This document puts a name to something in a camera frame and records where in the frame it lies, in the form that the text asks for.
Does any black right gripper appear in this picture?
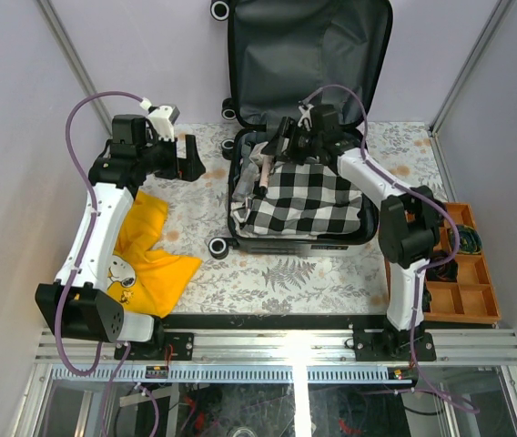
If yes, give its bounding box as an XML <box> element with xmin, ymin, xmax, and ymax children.
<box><xmin>261</xmin><ymin>117</ymin><xmax>323</xmax><ymax>166</ymax></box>

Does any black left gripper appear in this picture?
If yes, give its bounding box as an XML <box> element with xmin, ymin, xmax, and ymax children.
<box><xmin>136</xmin><ymin>129</ymin><xmax>205</xmax><ymax>181</ymax></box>

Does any pink cosmetic tube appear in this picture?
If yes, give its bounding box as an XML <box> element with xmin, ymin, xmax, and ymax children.
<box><xmin>258</xmin><ymin>156</ymin><xmax>274</xmax><ymax>196</ymax></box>

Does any black white checkered cloth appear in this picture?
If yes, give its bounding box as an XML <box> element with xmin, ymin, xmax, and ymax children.
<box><xmin>230</xmin><ymin>163</ymin><xmax>363</xmax><ymax>239</ymax></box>

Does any black suitcase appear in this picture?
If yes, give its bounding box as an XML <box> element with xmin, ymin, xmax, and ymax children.
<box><xmin>208</xmin><ymin>0</ymin><xmax>395</xmax><ymax>262</ymax></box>

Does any zebra pattern fleece blanket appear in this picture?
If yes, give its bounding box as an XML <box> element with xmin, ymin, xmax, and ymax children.
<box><xmin>240</xmin><ymin>140</ymin><xmax>269</xmax><ymax>181</ymax></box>

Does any small clear glass bottle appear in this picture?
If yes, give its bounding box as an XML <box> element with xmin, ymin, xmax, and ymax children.
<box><xmin>232</xmin><ymin>168</ymin><xmax>257</xmax><ymax>202</ymax></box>

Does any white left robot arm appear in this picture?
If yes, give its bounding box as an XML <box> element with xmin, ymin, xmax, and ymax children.
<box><xmin>35</xmin><ymin>106</ymin><xmax>206</xmax><ymax>360</ymax></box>

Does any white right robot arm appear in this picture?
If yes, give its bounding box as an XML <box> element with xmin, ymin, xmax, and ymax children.
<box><xmin>267</xmin><ymin>105</ymin><xmax>444</xmax><ymax>360</ymax></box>

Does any floral patterned table cloth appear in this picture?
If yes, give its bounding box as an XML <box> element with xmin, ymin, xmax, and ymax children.
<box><xmin>103</xmin><ymin>121</ymin><xmax>441</xmax><ymax>316</ymax></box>

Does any yellow Snoopy t-shirt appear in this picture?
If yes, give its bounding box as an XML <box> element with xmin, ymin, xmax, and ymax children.
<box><xmin>106</xmin><ymin>191</ymin><xmax>202</xmax><ymax>318</ymax></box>

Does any black rolled item middle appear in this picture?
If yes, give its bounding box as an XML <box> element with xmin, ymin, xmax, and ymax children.
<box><xmin>425</xmin><ymin>250</ymin><xmax>459</xmax><ymax>282</ymax></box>

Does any dark patterned rolled item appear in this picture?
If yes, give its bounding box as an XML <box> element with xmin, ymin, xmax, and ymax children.
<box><xmin>448</xmin><ymin>224</ymin><xmax>482</xmax><ymax>255</ymax></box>

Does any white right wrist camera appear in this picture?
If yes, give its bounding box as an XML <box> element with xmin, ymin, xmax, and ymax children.
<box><xmin>298</xmin><ymin>102</ymin><xmax>314</xmax><ymax>132</ymax></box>

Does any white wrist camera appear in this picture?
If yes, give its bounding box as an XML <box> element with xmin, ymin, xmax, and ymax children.
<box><xmin>140</xmin><ymin>98</ymin><xmax>180</xmax><ymax>141</ymax></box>
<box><xmin>298</xmin><ymin>102</ymin><xmax>314</xmax><ymax>132</ymax></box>

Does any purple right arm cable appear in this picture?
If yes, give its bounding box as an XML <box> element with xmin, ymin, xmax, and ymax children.
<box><xmin>301</xmin><ymin>84</ymin><xmax>481</xmax><ymax>415</ymax></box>

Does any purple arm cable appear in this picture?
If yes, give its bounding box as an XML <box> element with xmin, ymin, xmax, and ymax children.
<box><xmin>301</xmin><ymin>84</ymin><xmax>481</xmax><ymax>415</ymax></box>
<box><xmin>56</xmin><ymin>90</ymin><xmax>162</xmax><ymax>437</ymax></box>

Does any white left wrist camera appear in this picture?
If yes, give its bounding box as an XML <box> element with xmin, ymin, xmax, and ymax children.
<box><xmin>140</xmin><ymin>98</ymin><xmax>180</xmax><ymax>141</ymax></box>

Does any aluminium front rail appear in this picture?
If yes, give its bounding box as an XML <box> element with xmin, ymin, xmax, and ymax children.
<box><xmin>35</xmin><ymin>328</ymin><xmax>517</xmax><ymax>365</ymax></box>

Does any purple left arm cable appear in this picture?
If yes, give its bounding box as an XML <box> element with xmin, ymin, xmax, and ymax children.
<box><xmin>56</xmin><ymin>90</ymin><xmax>162</xmax><ymax>437</ymax></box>

